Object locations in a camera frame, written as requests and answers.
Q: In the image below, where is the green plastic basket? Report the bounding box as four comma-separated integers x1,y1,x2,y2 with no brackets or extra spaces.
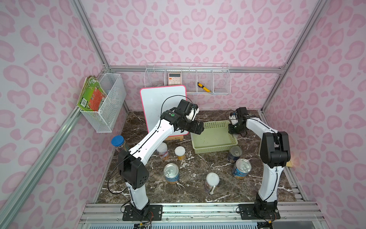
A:
191,120,238,154

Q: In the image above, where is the dark navy tin can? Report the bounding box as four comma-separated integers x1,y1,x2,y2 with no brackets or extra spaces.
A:
227,146,242,164

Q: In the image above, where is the small yellow white-lid can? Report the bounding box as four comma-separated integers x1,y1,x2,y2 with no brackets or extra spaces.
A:
174,146,186,160

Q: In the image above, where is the blue tin can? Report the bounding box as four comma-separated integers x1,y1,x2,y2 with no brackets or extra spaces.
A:
232,158,252,179
164,163,179,184

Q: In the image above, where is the red white lidded can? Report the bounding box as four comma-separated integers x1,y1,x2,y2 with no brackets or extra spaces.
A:
156,142,169,160

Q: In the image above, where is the yellow can white lid spoon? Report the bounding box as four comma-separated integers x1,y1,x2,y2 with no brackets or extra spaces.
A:
205,172,220,195

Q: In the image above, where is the blue lid pencil jar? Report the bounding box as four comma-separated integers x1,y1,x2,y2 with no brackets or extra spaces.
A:
111,135,130,152

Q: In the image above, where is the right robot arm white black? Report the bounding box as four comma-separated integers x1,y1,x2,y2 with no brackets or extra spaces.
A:
228,107,291,217

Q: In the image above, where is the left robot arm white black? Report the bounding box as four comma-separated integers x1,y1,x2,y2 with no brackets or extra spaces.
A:
117,106,204,216

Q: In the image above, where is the wooden whiteboard stand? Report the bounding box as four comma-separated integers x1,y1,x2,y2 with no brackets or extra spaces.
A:
166,135,184,141

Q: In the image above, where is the yellow black utility knife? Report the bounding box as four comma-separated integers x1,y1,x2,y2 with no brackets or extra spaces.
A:
197,83,211,93

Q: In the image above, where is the pink framed whiteboard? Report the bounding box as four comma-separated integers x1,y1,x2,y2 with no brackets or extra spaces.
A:
140,85,187,132

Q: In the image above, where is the white pink calculator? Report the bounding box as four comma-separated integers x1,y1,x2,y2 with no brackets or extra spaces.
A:
168,72,182,85

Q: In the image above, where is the green red booklet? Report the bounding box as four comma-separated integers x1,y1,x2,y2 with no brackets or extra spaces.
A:
77,75,107,112

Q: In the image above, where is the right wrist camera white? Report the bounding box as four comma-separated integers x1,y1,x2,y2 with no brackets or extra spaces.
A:
229,112,238,125

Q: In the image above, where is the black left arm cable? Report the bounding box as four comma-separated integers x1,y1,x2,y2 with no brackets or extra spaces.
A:
107,95,193,195

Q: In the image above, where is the white wire wall shelf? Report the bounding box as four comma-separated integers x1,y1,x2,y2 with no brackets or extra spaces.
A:
144,63,232,95

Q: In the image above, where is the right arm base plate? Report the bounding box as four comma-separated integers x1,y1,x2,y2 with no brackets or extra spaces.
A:
238,204,281,221

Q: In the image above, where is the white mesh wall basket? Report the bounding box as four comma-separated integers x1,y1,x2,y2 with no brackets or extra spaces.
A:
80,73,127,133

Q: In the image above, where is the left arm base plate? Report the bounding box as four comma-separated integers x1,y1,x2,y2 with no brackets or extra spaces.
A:
123,204,163,221

